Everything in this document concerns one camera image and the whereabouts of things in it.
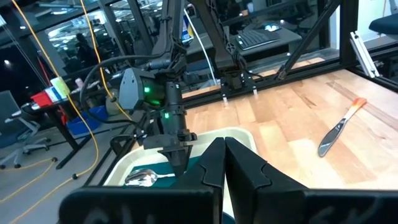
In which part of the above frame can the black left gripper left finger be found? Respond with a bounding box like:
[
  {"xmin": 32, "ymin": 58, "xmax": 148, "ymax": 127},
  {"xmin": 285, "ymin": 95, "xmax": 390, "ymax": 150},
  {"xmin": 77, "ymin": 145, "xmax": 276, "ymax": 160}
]
[{"xmin": 174, "ymin": 137, "xmax": 226, "ymax": 224}]

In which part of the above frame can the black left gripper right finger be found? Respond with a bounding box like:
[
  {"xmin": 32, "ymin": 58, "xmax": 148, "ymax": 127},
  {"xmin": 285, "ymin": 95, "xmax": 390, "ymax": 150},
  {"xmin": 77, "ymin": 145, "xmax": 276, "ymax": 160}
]
[{"xmin": 226, "ymin": 136, "xmax": 308, "ymax": 224}]

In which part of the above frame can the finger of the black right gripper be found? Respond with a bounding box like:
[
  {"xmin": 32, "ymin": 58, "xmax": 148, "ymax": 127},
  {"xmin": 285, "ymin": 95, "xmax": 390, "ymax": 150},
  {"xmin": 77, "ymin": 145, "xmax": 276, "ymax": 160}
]
[
  {"xmin": 158, "ymin": 148, "xmax": 180, "ymax": 177},
  {"xmin": 175, "ymin": 146, "xmax": 193, "ymax": 177}
]

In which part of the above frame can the teal cloth napkin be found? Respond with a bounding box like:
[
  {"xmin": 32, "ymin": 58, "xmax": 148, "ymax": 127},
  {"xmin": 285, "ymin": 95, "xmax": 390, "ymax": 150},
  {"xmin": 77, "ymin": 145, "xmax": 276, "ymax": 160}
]
[{"xmin": 123, "ymin": 155, "xmax": 203, "ymax": 189}]

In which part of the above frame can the spoon with orange handle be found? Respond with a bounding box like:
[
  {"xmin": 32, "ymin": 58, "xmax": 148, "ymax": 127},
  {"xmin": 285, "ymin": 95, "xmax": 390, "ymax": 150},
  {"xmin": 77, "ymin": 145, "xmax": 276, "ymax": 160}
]
[{"xmin": 124, "ymin": 167, "xmax": 177, "ymax": 188}]

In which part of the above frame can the knife with orange handle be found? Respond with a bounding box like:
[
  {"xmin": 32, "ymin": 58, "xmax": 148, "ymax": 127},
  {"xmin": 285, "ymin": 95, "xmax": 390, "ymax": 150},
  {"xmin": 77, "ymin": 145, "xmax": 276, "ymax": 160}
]
[{"xmin": 317, "ymin": 97, "xmax": 368, "ymax": 158}]

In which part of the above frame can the cream plastic tray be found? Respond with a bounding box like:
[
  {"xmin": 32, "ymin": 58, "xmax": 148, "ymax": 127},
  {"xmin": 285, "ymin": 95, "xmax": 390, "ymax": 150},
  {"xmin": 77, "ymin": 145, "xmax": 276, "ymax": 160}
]
[{"xmin": 102, "ymin": 126, "xmax": 259, "ymax": 187}]

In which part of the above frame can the blue bin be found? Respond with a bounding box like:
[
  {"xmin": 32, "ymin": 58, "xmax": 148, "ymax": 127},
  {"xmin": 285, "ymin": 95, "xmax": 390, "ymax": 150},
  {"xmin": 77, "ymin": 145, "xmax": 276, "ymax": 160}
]
[{"xmin": 66, "ymin": 105, "xmax": 109, "ymax": 137}]

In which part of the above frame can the person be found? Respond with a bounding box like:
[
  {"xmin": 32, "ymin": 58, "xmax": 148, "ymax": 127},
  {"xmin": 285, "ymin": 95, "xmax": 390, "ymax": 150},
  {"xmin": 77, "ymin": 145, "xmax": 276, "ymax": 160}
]
[{"xmin": 73, "ymin": 32, "xmax": 99, "ymax": 68}]

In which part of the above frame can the black side table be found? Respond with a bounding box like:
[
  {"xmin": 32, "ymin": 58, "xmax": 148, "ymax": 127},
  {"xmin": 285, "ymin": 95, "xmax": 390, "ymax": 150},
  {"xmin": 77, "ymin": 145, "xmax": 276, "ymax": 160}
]
[{"xmin": 20, "ymin": 90, "xmax": 125, "ymax": 170}]

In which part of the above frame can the white blue box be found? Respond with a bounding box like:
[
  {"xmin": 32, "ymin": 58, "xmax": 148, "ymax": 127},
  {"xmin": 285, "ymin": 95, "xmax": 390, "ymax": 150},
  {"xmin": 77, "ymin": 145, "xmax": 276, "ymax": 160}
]
[{"xmin": 44, "ymin": 86, "xmax": 63, "ymax": 103}]

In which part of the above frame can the black keyboard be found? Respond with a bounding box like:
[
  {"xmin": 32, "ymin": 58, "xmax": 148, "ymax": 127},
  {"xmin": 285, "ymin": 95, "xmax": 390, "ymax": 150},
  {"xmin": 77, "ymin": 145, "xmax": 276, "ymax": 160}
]
[{"xmin": 234, "ymin": 29, "xmax": 280, "ymax": 51}]

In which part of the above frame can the red box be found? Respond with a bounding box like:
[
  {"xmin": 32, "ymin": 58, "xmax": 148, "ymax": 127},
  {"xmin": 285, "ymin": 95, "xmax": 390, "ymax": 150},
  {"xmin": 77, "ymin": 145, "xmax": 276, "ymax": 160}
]
[{"xmin": 30, "ymin": 91, "xmax": 53, "ymax": 108}]

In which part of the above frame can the gray desk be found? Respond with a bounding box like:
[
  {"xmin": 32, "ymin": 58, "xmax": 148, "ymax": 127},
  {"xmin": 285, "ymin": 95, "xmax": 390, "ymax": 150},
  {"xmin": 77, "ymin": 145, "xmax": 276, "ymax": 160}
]
[{"xmin": 186, "ymin": 20, "xmax": 303, "ymax": 65}]

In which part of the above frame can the red stick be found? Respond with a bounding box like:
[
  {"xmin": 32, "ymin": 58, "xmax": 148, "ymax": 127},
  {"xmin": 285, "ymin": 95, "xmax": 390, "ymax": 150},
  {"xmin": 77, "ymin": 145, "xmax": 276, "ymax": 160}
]
[{"xmin": 36, "ymin": 57, "xmax": 50, "ymax": 86}]

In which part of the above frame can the gray office chair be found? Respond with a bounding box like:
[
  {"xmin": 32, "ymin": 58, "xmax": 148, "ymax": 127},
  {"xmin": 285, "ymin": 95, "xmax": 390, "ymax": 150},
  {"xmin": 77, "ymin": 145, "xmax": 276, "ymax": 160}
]
[{"xmin": 0, "ymin": 90, "xmax": 52, "ymax": 170}]

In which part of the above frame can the silver aluminium extrusion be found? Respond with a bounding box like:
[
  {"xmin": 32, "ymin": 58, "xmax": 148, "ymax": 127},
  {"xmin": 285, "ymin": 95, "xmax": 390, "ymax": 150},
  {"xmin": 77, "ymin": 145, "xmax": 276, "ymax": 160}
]
[{"xmin": 349, "ymin": 30, "xmax": 381, "ymax": 78}]

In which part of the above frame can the black office chair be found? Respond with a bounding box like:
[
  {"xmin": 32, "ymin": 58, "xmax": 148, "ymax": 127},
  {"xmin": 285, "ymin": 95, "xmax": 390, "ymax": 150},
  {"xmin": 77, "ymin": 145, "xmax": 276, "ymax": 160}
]
[{"xmin": 368, "ymin": 12, "xmax": 398, "ymax": 35}]

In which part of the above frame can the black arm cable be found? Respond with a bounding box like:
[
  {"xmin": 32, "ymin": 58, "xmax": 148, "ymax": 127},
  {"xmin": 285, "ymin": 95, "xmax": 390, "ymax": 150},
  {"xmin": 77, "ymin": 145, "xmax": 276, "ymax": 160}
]
[{"xmin": 79, "ymin": 54, "xmax": 165, "ymax": 125}]

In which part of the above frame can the white cable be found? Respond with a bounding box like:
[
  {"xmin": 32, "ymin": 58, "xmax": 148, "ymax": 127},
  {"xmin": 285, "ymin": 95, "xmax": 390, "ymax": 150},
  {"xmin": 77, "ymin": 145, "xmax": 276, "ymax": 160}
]
[{"xmin": 183, "ymin": 8, "xmax": 218, "ymax": 86}]

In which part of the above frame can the yellow cable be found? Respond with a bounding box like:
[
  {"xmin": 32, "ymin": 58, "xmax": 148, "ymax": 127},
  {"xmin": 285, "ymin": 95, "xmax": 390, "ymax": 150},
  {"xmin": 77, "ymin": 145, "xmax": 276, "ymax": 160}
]
[
  {"xmin": 0, "ymin": 0, "xmax": 100, "ymax": 224},
  {"xmin": 80, "ymin": 0, "xmax": 133, "ymax": 122}
]

